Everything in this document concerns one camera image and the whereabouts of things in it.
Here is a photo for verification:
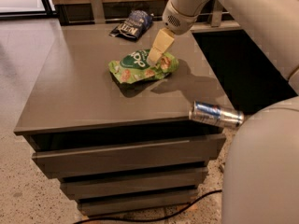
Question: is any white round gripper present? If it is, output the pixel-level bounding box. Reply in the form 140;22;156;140
147;0;200;63

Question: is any green rice chip bag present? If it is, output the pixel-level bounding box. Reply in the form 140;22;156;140
108;49;179;84

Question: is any blue silver redbull can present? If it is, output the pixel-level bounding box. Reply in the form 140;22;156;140
189;101;245;128

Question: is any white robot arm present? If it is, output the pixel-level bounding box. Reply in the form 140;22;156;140
163;0;299;224

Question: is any dark blue chip bag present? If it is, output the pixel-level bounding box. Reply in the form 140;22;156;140
109;10;153;41

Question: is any grey drawer cabinet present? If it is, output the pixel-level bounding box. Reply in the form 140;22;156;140
15;24;229;204

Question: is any middle grey drawer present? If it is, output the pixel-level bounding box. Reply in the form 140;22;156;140
61;167;207;200

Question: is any grey drawer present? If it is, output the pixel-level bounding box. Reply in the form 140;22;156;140
61;167;207;200
78;189;197;217
32;133;226;178

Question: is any top grey drawer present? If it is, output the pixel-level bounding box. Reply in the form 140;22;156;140
32;133;226;178

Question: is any bottom grey drawer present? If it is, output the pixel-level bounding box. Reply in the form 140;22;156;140
78;189;197;217

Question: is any right metal bracket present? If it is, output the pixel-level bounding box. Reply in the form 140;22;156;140
209;0;223;27

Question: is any metal bracket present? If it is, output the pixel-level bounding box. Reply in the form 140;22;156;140
90;0;106;24
209;0;223;27

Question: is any left metal bracket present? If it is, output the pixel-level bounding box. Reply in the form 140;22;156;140
90;0;106;24

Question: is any black floor cable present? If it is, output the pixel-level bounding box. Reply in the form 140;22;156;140
73;189;223;224

